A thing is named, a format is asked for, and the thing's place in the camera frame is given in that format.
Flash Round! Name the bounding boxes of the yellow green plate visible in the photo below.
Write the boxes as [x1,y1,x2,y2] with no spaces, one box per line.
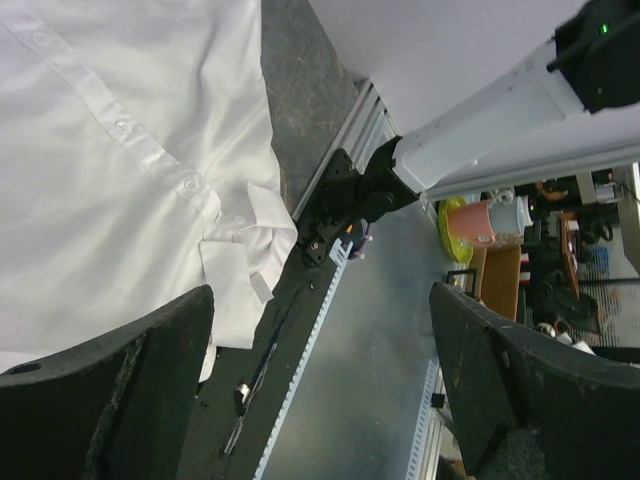
[437,197,475,262]

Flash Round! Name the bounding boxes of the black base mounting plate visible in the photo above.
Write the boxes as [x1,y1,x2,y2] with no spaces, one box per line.
[174,147,401,480]

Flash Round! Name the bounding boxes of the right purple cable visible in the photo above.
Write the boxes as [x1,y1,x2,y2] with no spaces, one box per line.
[349,222,376,261]

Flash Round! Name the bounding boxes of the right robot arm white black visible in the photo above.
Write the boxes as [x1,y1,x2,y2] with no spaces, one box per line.
[354,1,639,222]

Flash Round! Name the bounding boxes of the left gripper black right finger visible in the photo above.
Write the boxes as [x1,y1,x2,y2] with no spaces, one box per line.
[429,282,639,479]

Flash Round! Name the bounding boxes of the white shirt garment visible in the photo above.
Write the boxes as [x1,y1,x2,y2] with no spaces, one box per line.
[1,1,297,377]

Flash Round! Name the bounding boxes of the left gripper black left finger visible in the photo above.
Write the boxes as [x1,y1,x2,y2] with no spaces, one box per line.
[1,286,214,479]

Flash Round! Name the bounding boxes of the wooden background furniture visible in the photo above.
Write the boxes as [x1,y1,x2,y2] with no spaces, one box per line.
[480,245,521,320]

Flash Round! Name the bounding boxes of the light blue cup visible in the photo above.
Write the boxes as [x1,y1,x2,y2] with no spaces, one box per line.
[489,190,533,236]

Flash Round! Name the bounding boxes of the pink cup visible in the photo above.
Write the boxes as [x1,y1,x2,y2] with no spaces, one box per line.
[448,200,496,247]

